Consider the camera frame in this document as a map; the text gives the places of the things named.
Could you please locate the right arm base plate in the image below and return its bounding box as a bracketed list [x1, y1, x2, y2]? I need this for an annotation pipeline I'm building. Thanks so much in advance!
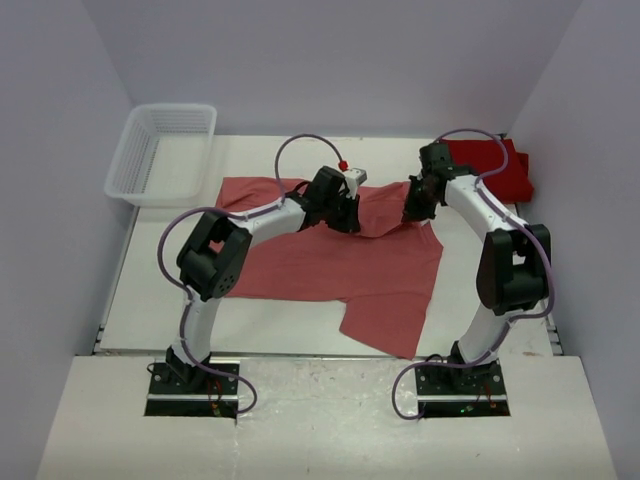
[415, 361, 511, 419]

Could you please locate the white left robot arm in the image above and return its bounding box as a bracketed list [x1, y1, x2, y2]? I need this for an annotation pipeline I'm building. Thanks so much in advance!
[166, 166, 367, 393]

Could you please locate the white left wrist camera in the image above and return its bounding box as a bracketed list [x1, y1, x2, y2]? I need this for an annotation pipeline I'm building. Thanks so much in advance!
[344, 168, 367, 199]

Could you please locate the white plastic basket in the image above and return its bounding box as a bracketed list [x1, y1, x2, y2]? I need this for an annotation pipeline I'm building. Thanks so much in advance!
[104, 103, 217, 208]

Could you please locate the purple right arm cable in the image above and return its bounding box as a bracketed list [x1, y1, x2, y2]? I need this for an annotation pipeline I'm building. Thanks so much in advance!
[392, 128, 556, 420]

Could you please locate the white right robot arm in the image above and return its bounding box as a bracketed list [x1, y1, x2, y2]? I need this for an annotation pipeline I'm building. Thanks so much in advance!
[402, 141, 555, 393]

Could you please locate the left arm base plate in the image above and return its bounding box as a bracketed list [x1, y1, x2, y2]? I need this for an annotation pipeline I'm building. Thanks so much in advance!
[144, 362, 239, 419]

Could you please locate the folded dark red t shirt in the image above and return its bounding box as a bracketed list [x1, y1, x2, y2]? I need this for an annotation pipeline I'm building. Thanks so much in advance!
[445, 139, 534, 204]

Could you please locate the pink t shirt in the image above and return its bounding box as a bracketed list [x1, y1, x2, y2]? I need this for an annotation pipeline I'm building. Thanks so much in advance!
[230, 182, 443, 359]

